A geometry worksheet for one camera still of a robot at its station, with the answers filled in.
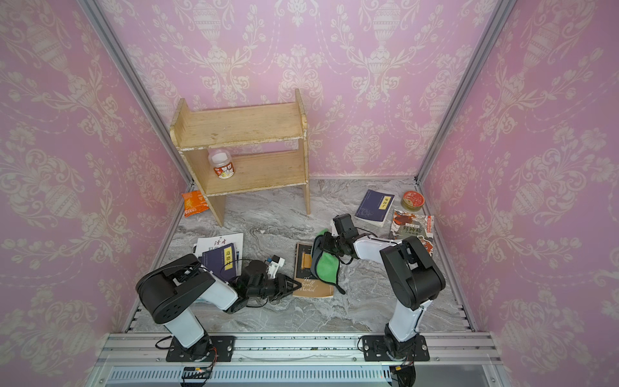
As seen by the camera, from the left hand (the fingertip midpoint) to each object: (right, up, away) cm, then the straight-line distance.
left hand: (301, 290), depth 84 cm
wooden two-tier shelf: (-30, +55, +29) cm, 69 cm away
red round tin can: (+49, +31, +25) cm, 63 cm away
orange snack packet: (-49, +30, +23) cm, 62 cm away
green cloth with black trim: (+9, +8, +3) cm, 12 cm away
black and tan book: (+3, +1, +2) cm, 4 cm away
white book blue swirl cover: (-39, +14, +14) cm, 44 cm away
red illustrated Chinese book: (+43, +21, +19) cm, 52 cm away
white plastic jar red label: (-29, +44, +4) cm, 53 cm away
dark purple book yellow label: (+32, +28, +25) cm, 49 cm away
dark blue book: (-31, +8, +7) cm, 32 cm away
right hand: (+7, +13, +11) cm, 19 cm away
